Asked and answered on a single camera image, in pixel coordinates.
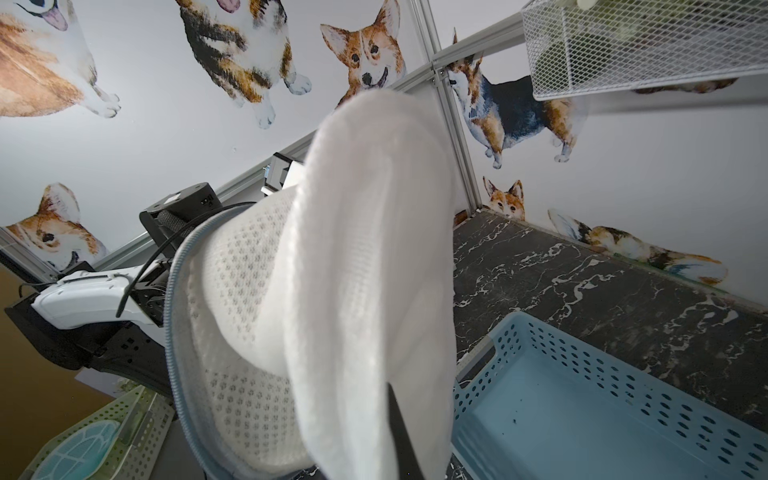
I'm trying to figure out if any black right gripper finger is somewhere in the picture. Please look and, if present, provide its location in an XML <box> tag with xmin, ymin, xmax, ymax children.
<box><xmin>387</xmin><ymin>384</ymin><xmax>424</xmax><ymax>480</ymax></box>

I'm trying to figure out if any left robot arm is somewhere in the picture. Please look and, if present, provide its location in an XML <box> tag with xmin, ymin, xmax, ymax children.
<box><xmin>4</xmin><ymin>182</ymin><xmax>224</xmax><ymax>396</ymax></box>

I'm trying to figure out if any light blue perforated plastic basket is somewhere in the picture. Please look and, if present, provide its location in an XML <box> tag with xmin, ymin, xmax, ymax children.
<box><xmin>452</xmin><ymin>313</ymin><xmax>767</xmax><ymax>479</ymax></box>

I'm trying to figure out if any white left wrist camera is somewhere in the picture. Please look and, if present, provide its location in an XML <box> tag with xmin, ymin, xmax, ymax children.
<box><xmin>261</xmin><ymin>152</ymin><xmax>304</xmax><ymax>196</ymax></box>

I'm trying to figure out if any white wire wall basket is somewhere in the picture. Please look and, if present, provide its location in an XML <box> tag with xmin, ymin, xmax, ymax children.
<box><xmin>521</xmin><ymin>0</ymin><xmax>767</xmax><ymax>100</ymax></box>

